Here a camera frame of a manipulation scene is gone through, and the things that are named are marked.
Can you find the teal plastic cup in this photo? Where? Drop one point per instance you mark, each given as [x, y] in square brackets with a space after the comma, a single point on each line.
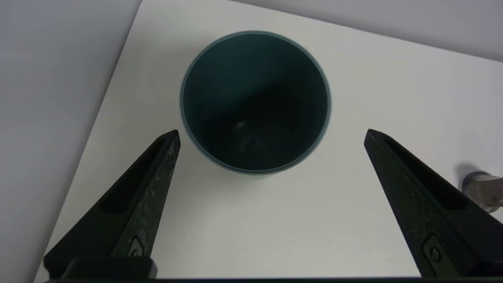
[255, 98]

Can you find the small grey wrapper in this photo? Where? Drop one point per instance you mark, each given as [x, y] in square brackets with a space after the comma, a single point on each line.
[483, 190]

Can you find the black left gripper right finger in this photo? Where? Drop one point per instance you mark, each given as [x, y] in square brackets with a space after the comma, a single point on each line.
[440, 236]

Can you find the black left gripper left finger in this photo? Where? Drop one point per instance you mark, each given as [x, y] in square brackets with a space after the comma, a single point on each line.
[129, 220]

